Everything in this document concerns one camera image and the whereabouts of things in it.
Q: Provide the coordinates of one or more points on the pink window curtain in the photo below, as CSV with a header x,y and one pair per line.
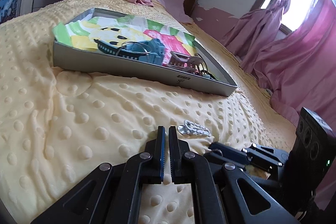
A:
x,y
300,68

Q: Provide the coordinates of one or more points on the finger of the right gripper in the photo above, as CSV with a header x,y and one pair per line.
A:
x,y
214,158
228,149

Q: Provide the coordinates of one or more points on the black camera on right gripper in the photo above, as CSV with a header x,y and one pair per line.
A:
x,y
313,139

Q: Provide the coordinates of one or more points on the light blue smart watch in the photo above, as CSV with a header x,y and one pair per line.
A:
x,y
147,51

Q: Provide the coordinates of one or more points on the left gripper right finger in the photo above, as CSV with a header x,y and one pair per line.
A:
x,y
177,149

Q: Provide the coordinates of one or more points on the yellow dotted bed blanket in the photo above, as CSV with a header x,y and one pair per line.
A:
x,y
57,126

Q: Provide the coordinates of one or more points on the white scalloped hair clip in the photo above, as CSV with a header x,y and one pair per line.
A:
x,y
192,128

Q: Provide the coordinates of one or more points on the beige hair claw clip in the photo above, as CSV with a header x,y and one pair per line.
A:
x,y
182,62

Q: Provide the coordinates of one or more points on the grey tray with colourful lining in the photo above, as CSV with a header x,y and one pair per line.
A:
x,y
74,49

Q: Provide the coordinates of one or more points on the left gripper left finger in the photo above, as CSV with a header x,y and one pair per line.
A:
x,y
153,170

